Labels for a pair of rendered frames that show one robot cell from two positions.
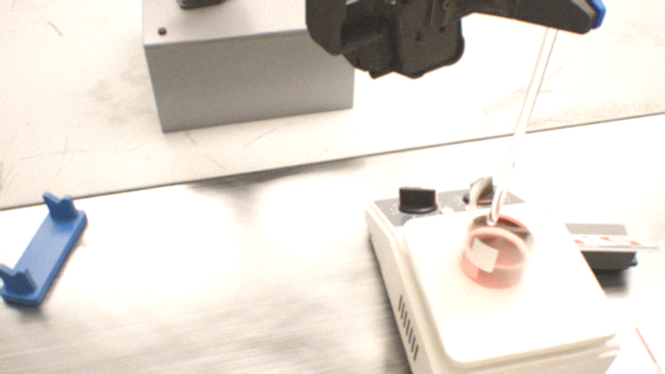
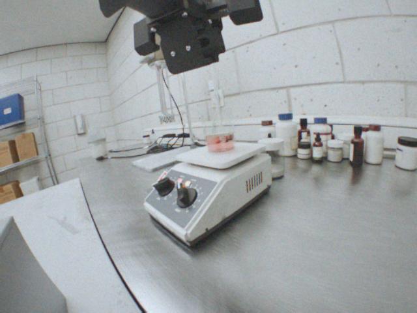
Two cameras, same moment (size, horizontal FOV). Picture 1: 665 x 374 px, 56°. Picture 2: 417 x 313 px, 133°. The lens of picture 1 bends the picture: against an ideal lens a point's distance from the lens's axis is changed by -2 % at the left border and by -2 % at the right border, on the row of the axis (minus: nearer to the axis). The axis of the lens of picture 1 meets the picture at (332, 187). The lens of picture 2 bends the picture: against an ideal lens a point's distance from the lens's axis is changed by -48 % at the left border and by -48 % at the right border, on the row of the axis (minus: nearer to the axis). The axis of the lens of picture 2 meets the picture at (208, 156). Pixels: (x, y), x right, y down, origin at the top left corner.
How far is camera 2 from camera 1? 0.53 m
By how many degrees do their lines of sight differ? 99
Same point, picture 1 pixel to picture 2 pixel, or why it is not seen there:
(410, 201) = (187, 195)
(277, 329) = (296, 234)
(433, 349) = (262, 159)
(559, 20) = not seen: hidden behind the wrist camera
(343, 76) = (43, 276)
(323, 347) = (282, 218)
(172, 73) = not seen: outside the picture
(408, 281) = (244, 170)
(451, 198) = (168, 198)
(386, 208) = (193, 210)
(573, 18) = not seen: hidden behind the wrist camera
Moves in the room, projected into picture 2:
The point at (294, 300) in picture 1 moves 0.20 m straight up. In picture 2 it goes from (276, 241) to (268, 55)
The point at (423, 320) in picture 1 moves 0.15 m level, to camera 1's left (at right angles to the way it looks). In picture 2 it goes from (255, 163) to (349, 186)
